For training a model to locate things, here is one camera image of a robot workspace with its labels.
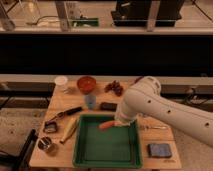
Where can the blue sponge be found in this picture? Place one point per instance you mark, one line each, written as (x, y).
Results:
(159, 150)

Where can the small steel cup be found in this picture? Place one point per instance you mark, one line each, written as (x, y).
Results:
(45, 144)

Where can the purple bowl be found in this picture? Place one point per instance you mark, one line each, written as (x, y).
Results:
(138, 79)

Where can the yellow corn cob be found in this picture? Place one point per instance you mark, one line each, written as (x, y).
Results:
(69, 130)

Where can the blue cup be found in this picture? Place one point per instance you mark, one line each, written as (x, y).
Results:
(90, 101)

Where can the small silver utensil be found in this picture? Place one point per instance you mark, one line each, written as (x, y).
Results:
(145, 127)

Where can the black chair frame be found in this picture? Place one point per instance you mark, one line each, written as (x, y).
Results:
(15, 161)

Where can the black rectangular block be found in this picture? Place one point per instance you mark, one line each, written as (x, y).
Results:
(108, 106)

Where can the orange pepper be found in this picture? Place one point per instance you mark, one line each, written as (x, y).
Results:
(106, 125)

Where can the red bowl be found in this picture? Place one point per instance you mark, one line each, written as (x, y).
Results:
(86, 84)

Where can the green plastic tray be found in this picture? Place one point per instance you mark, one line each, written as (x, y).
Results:
(115, 147)

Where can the black handled tool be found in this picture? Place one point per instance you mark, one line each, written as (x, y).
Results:
(66, 112)

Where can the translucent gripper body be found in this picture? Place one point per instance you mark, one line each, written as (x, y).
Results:
(122, 122)

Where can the small black metal tin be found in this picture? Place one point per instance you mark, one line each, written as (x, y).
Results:
(50, 127)

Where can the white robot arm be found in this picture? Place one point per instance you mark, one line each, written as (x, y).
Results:
(144, 97)

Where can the wooden board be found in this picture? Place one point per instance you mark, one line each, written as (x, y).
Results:
(62, 159)

